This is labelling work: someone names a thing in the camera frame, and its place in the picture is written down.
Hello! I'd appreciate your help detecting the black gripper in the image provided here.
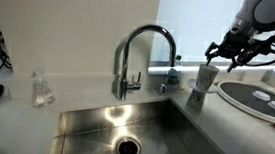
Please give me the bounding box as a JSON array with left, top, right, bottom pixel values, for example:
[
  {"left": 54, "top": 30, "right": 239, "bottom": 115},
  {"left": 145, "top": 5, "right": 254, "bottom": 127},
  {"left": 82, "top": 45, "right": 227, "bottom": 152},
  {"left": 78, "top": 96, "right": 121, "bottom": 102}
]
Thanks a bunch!
[{"left": 202, "top": 26, "right": 260, "bottom": 76}]

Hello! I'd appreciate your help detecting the patterned paper cup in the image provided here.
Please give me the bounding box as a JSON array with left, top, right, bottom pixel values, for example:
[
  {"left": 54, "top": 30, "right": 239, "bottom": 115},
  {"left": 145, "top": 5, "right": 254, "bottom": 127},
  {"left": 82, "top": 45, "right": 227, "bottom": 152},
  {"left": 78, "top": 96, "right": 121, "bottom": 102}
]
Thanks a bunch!
[
  {"left": 185, "top": 87, "right": 209, "bottom": 112},
  {"left": 195, "top": 62, "right": 221, "bottom": 93}
]

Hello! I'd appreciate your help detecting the chrome gooseneck tap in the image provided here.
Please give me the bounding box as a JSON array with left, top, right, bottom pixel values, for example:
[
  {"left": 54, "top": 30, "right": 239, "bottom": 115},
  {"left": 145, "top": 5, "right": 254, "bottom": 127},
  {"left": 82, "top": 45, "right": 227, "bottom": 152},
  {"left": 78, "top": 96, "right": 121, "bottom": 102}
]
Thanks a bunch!
[{"left": 109, "top": 20, "right": 180, "bottom": 106}]

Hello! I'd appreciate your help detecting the white round plate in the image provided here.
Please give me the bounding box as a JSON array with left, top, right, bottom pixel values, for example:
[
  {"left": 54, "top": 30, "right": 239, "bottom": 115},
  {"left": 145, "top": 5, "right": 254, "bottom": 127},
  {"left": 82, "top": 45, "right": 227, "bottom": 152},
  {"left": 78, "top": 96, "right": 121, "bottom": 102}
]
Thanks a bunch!
[{"left": 185, "top": 77, "right": 219, "bottom": 95}]

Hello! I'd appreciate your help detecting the bright window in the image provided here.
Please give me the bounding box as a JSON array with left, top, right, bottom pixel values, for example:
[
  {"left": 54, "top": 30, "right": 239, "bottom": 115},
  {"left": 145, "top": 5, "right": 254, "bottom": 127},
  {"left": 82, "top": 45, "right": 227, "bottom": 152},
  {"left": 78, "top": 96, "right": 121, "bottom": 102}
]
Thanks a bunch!
[{"left": 150, "top": 0, "right": 275, "bottom": 72}]

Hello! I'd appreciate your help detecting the round black tray white rim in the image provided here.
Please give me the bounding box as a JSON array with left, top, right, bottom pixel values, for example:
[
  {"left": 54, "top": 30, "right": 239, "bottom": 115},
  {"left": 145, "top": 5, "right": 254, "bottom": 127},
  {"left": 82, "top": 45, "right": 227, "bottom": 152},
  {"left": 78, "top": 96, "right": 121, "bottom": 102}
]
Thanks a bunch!
[{"left": 213, "top": 79, "right": 275, "bottom": 127}]

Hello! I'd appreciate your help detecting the clear bottle with green cap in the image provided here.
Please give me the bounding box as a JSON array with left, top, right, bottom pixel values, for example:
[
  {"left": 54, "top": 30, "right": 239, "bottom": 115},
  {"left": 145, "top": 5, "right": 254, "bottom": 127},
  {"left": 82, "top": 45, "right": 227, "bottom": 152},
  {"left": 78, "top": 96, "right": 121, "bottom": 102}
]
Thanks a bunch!
[{"left": 165, "top": 54, "right": 185, "bottom": 94}]

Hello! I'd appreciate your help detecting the chrome soap dispenser button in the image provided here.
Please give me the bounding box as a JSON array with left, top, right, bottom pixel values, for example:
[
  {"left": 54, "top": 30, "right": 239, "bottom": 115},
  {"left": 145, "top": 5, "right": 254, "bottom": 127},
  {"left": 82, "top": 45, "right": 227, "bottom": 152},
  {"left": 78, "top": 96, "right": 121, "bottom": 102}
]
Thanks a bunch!
[{"left": 157, "top": 82, "right": 169, "bottom": 98}]

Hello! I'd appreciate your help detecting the round sink drain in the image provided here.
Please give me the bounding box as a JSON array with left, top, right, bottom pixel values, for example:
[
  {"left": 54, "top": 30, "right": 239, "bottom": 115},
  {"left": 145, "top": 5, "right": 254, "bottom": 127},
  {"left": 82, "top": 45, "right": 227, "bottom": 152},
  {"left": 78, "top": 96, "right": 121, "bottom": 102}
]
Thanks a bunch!
[{"left": 114, "top": 135, "right": 143, "bottom": 154}]

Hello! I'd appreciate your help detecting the stainless steel sink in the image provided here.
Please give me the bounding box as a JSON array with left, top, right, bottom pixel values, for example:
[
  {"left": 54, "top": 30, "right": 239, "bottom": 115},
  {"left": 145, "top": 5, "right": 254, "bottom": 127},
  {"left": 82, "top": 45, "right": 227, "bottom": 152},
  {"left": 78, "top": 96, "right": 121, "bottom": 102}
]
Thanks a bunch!
[{"left": 48, "top": 89, "right": 244, "bottom": 154}]

